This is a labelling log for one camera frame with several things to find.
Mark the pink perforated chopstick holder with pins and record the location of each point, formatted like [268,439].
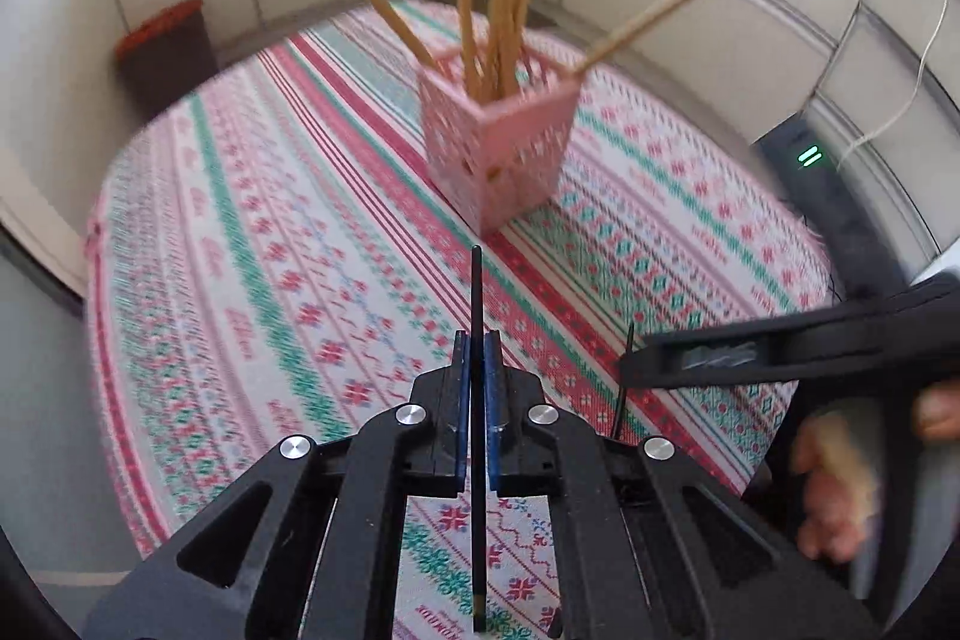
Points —
[510,160]

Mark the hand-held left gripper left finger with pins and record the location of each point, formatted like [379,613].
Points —
[461,400]

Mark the black box with green lights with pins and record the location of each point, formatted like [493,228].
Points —
[825,197]

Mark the dark bin with orange rim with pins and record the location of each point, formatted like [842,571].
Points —
[172,63]

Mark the black chopstick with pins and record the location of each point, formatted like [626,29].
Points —
[477,295]
[631,340]

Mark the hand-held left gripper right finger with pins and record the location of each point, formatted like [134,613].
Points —
[493,400]

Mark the person's right hand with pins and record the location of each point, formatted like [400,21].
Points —
[836,490]

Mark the patterned red green tablecloth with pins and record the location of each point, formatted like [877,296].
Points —
[262,272]

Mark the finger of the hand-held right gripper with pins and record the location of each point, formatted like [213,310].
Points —
[787,347]

